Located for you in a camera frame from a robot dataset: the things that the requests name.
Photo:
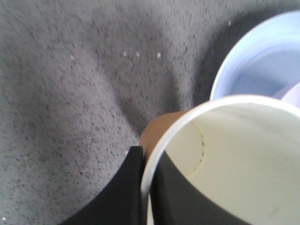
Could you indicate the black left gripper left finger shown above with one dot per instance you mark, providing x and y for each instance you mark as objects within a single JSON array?
[{"x": 119, "y": 203}]

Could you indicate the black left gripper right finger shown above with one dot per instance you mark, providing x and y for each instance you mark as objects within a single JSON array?
[{"x": 176, "y": 202}]

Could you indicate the brown paper cup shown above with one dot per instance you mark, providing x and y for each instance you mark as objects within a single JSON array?
[{"x": 242, "y": 152}]

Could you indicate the purple plastic bowl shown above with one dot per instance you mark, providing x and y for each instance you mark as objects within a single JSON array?
[{"x": 289, "y": 94}]

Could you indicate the light blue plate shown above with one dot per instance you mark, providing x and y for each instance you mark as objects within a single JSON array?
[{"x": 264, "y": 61}]

